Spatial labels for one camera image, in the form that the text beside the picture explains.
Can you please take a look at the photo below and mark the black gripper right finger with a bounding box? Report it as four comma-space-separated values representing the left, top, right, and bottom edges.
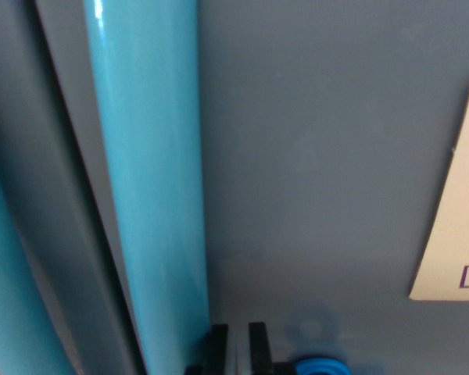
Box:
249, 322, 275, 375

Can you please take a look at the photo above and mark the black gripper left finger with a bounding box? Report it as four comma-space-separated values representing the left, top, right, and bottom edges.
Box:
202, 323, 230, 375

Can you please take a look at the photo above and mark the grey fridge door with display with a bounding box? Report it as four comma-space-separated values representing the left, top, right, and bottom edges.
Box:
0, 0, 140, 375

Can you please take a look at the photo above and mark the blue clip without note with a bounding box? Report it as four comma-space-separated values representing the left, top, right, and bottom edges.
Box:
291, 354, 352, 375

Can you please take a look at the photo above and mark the yellow fruit checklist note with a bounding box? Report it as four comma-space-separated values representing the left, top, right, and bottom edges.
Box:
408, 72, 469, 302

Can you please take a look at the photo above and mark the teal door handle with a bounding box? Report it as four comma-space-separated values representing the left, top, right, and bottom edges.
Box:
81, 0, 210, 375
0, 140, 79, 375

